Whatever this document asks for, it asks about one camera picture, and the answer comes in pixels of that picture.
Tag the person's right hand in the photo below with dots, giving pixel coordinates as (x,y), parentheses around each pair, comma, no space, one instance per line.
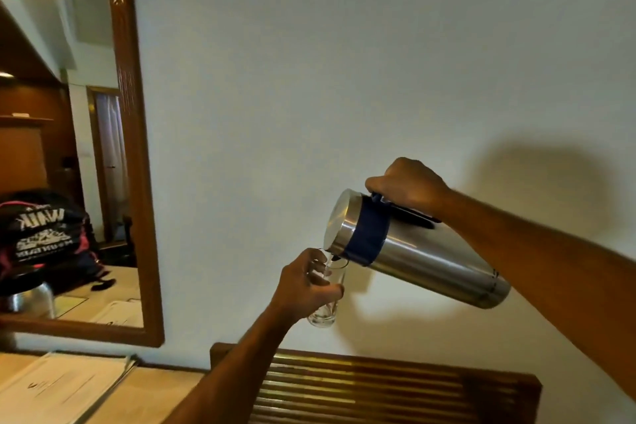
(412,185)

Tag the person's left hand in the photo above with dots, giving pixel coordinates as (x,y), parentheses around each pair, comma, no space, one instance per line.
(298,284)

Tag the person's right fingers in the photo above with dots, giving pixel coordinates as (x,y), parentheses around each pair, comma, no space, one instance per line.
(385,182)

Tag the person's left thumb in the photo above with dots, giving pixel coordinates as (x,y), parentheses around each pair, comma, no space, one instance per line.
(330,289)

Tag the clear drinking glass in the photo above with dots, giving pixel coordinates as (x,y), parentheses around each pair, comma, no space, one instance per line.
(329,299)

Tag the stainless steel jug blue band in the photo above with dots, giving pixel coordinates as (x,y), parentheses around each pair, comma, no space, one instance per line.
(412,247)

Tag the person's left forearm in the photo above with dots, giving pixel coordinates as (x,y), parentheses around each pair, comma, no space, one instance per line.
(233,369)

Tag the person's right forearm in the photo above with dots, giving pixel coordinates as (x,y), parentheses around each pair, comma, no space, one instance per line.
(541,269)

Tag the wooden slatted luggage rack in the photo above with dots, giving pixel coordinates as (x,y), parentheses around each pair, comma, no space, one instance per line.
(377,389)

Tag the white paper folder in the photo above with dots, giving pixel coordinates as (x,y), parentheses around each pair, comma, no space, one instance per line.
(59,384)

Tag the wooden framed wall mirror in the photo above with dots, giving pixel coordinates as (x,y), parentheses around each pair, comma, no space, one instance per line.
(74,140)

